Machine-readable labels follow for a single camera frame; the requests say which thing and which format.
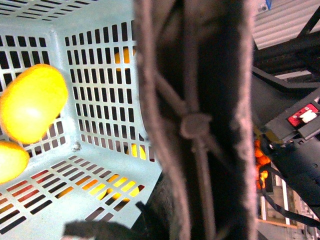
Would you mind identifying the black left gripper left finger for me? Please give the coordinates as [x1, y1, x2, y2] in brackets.
[62, 201, 173, 240]

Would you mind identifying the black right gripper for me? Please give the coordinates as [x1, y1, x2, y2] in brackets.
[259, 94, 320, 210]

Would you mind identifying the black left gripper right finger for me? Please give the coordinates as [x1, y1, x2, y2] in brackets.
[133, 0, 258, 240]

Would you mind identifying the light blue plastic basket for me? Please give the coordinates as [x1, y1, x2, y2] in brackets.
[0, 0, 162, 240]

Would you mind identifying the yellow mango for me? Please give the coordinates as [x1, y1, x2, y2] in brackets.
[0, 140, 30, 184]

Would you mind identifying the yellow lemon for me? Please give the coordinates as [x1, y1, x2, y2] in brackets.
[0, 64, 69, 144]

